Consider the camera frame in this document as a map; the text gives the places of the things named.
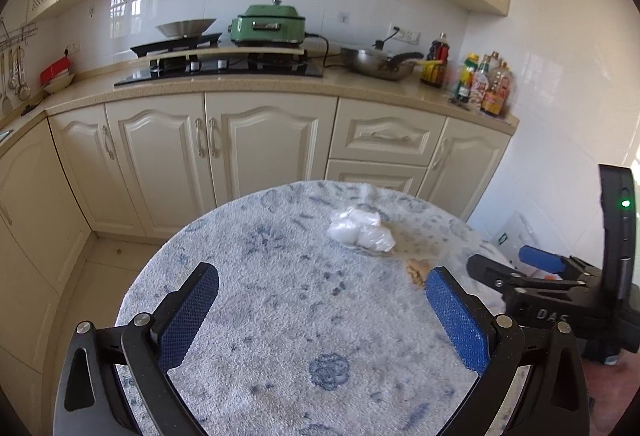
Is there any white printed rice bag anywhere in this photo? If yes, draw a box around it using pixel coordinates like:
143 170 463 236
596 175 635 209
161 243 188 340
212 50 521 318
492 212 551 277

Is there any green electric hot pot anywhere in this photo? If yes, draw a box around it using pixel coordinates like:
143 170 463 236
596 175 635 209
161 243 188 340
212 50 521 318
230 0 308 47

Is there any white plastic bag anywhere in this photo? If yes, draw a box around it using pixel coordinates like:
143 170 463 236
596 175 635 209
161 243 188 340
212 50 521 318
327 206 396 253

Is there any row of hanging metal utensils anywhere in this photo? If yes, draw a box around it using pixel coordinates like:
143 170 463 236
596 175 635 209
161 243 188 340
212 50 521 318
0 43 32 117

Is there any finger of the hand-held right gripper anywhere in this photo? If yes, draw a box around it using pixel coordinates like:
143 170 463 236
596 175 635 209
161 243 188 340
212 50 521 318
518 245 603 284
466 254 583 301

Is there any black glass gas stove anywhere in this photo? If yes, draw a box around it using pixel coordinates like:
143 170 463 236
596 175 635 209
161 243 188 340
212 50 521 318
113 54 325 88

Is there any black plug cable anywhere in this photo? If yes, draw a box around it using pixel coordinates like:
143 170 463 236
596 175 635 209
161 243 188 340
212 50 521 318
375 26 401 49

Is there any metal wall utensil rack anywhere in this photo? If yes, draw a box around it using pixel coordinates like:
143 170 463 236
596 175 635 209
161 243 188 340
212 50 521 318
0 18 38 51

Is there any middle cream drawer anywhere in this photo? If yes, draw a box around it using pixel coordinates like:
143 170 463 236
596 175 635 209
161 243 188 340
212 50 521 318
324 159 428 197

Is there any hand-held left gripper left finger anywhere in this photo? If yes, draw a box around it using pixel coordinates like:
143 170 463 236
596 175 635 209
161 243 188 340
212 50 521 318
52 262 221 436

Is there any cream lower kitchen cabinet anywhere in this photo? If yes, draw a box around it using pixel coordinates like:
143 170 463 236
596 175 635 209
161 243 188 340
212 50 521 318
0 60 521 377

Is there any steel wok with black handle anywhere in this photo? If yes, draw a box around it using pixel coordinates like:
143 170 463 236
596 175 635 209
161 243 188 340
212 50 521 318
340 40 425 81

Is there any silver frying pan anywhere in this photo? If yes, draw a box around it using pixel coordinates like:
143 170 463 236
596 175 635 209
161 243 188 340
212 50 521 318
155 18 217 39

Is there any brown food scrap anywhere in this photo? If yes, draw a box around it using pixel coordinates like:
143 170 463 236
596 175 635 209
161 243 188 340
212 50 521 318
406 258 435 289

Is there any thin wooden board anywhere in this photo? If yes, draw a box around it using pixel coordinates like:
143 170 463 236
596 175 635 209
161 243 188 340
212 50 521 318
149 46 307 66

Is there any cluster of condiment bottles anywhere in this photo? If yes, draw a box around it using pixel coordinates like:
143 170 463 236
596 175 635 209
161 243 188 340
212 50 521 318
454 50 513 117

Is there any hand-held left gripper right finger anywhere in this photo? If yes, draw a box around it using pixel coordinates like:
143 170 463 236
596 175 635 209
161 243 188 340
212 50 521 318
425 266 591 436

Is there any large dark sauce bottle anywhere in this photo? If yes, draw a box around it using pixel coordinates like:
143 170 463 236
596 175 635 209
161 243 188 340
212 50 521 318
420 33 451 89

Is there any black induction cooker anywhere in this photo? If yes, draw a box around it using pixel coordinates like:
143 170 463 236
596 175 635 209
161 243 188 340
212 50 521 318
130 33 223 59

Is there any large cream drawer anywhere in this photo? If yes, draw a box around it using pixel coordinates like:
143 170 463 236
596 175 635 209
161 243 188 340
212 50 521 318
331 98 448 164

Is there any black hot pot power cable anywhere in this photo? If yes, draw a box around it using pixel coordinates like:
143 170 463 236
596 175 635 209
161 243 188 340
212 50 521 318
305 33 346 69

